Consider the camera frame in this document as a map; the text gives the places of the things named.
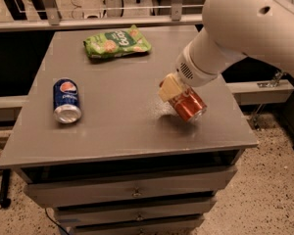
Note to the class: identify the green chip bag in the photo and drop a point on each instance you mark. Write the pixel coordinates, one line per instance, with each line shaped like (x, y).
(117, 43)

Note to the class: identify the black stand leg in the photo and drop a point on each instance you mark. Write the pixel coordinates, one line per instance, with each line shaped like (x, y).
(5, 201)

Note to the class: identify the grey drawer cabinet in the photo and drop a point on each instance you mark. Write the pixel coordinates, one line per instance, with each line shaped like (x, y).
(130, 165)

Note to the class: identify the red coca-cola can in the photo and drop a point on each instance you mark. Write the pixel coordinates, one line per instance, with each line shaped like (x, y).
(188, 105)

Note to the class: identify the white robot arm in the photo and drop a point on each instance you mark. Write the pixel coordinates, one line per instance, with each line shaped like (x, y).
(233, 30)

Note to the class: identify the blue pepsi can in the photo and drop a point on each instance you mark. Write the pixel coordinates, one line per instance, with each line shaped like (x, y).
(66, 106)

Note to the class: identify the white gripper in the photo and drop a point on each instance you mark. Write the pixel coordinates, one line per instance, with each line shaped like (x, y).
(190, 71)

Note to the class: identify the metal railing frame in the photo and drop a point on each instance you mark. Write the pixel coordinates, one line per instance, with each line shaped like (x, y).
(29, 15)

